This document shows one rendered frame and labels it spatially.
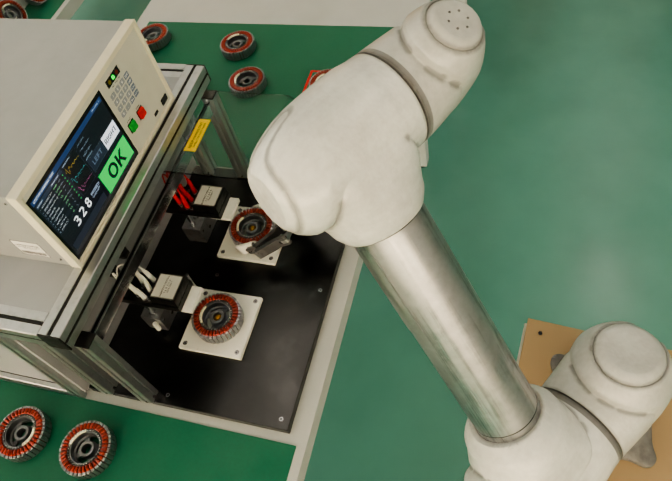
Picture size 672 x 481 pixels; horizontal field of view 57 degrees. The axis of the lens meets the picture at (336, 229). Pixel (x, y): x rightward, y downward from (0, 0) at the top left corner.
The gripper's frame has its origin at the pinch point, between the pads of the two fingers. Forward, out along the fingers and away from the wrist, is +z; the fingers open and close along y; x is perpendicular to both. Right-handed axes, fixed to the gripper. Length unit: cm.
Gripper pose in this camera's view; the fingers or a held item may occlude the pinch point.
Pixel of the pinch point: (253, 228)
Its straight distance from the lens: 152.0
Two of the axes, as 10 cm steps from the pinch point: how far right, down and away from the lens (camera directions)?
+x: -6.2, -5.6, -5.5
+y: 2.7, -8.1, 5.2
